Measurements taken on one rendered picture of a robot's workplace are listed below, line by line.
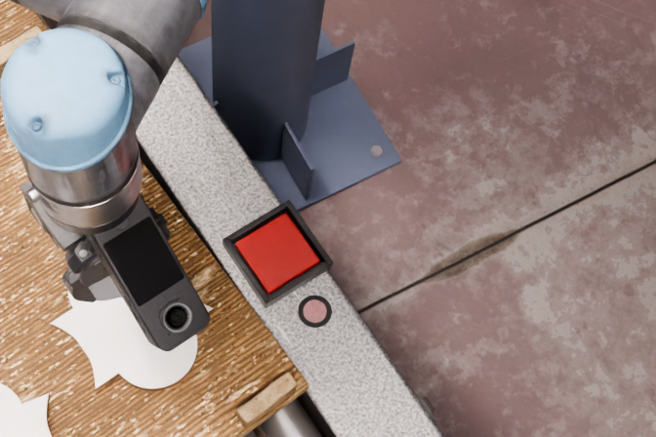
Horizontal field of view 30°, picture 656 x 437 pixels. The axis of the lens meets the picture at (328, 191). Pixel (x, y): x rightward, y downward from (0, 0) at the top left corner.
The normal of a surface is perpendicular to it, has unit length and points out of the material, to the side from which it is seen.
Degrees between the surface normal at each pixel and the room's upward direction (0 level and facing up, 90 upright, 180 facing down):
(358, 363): 0
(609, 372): 0
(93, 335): 0
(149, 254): 31
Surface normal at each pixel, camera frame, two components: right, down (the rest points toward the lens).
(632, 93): 0.08, -0.37
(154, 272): 0.41, 0.04
